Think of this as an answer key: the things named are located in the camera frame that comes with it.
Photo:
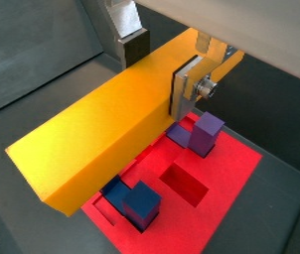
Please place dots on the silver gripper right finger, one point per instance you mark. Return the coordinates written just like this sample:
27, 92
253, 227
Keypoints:
191, 81

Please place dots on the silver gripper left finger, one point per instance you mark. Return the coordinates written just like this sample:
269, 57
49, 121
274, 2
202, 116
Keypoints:
131, 37

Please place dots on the yellow rectangular bar block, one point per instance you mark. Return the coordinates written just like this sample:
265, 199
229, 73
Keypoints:
72, 154

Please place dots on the red puzzle board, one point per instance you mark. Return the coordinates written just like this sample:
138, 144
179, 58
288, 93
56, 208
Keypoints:
198, 188

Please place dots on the purple U-shaped block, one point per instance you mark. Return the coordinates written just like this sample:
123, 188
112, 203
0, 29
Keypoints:
195, 132

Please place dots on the dark blue U-shaped block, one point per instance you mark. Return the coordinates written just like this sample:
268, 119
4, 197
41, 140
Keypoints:
136, 203

